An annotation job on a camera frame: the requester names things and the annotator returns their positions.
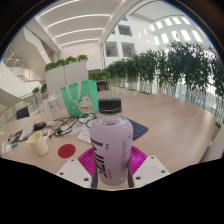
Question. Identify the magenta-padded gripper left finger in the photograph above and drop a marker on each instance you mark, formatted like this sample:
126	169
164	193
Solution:
73	171

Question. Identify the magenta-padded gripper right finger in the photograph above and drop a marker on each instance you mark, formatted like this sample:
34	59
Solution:
151	170

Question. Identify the pink drink bottle black cap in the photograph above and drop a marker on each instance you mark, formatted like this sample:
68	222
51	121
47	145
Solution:
110	143

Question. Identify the flat round red coaster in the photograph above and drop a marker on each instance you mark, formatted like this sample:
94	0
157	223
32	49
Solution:
66	151

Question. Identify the white tissue packet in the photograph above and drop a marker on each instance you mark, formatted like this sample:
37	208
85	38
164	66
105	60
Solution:
85	136

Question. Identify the pale yellow mug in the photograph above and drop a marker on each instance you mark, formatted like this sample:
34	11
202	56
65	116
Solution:
39	145

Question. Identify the dark blue keyboard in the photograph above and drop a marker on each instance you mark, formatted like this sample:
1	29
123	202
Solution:
138	128

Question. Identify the white power adapter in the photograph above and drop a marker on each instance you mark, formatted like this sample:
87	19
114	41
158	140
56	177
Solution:
51	123

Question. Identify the black power adapter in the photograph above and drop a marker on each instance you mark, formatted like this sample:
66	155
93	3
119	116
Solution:
40	126

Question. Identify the small teal item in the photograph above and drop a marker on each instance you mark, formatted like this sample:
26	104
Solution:
14	145

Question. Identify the clear plastic cup with lid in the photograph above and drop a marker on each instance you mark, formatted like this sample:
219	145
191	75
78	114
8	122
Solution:
54	108

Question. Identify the small white device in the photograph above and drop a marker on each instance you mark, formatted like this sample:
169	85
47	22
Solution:
8	146

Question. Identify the long white remote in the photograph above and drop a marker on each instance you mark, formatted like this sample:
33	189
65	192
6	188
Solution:
3	148

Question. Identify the black chair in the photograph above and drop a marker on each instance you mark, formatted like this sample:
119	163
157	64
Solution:
22	113

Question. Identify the potted green plants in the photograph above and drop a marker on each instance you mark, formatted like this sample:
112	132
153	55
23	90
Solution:
40	89

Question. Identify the white planter partition with plants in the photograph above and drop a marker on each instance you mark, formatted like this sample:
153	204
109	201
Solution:
66	76

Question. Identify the low green hedge planter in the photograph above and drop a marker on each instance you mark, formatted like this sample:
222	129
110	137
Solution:
100	75

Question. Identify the row of green trees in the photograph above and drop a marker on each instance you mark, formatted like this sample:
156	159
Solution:
173	70

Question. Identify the ceiling light strips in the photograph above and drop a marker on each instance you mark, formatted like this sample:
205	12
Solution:
78	31

